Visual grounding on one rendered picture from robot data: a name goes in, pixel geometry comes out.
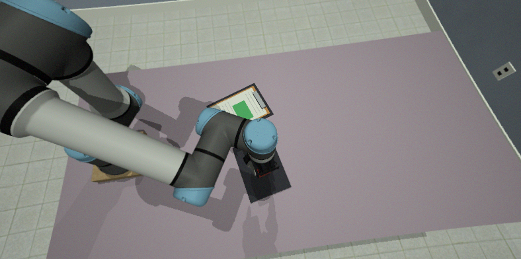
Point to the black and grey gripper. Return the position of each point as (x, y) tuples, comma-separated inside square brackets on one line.
[(261, 166)]

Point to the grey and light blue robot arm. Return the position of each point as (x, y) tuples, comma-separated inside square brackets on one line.
[(42, 39)]

